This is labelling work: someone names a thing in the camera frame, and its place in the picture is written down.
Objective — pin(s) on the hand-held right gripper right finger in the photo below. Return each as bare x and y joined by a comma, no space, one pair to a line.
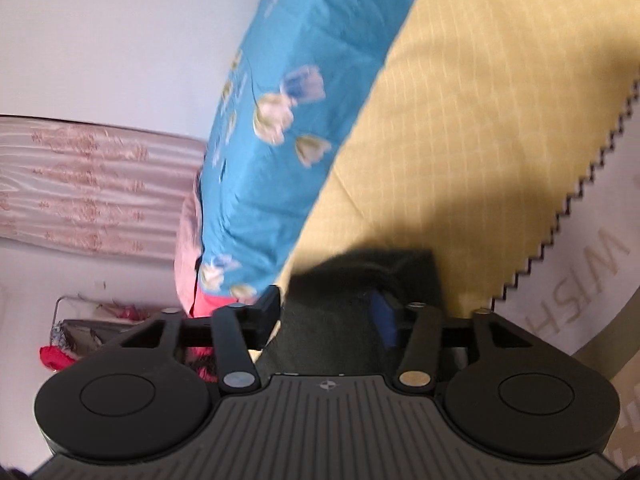
384,317

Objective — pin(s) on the pink patterned curtain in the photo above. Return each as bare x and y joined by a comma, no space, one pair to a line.
90,185

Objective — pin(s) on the blue floral quilt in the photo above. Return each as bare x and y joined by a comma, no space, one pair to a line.
310,60

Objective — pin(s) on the clothes rack with hanging clothes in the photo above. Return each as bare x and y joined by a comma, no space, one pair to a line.
85,332

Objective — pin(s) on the pink pillow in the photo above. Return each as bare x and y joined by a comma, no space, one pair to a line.
187,240

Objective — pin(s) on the yellow blanket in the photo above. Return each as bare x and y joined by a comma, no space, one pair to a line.
475,110

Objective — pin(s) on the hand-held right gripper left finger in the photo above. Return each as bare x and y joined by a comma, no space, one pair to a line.
260,317

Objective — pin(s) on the red clothes pile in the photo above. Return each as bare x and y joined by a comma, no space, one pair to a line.
55,357

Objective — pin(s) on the dark green sweater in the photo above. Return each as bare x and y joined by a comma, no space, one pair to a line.
325,320

